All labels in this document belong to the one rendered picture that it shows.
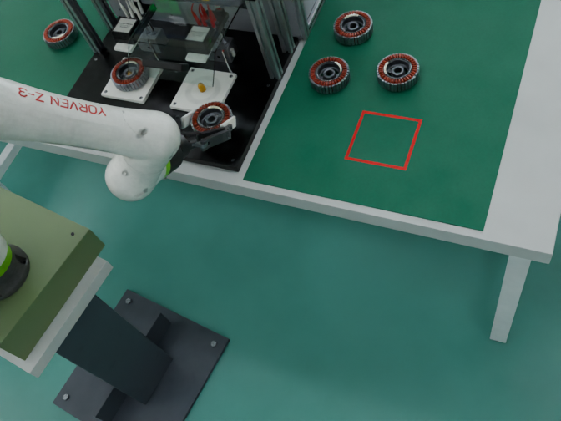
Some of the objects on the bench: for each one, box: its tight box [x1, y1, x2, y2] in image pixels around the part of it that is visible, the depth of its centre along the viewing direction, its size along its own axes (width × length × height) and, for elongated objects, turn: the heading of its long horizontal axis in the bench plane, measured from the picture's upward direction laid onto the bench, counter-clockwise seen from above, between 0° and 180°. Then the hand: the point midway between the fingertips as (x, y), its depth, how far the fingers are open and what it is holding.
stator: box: [333, 10, 373, 46], centre depth 176 cm, size 11×11×4 cm
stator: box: [43, 18, 78, 49], centre depth 203 cm, size 11×11×4 cm
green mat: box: [243, 0, 541, 231], centre depth 168 cm, size 94×61×1 cm, turn 166°
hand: (211, 119), depth 161 cm, fingers closed on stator, 11 cm apart
